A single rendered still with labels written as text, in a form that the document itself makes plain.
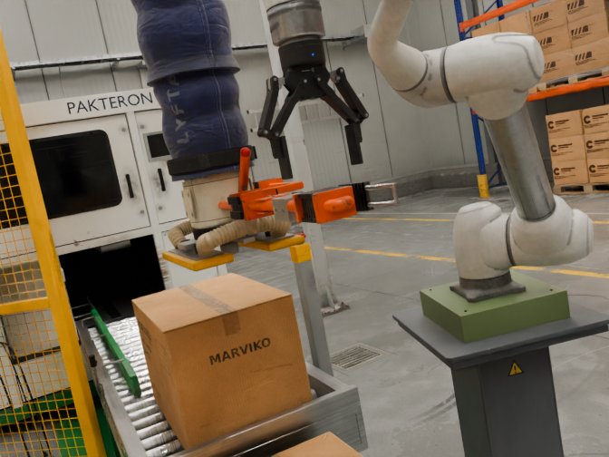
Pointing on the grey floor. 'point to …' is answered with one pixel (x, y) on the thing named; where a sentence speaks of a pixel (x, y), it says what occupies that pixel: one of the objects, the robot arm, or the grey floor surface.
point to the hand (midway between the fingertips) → (322, 164)
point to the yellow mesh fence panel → (34, 208)
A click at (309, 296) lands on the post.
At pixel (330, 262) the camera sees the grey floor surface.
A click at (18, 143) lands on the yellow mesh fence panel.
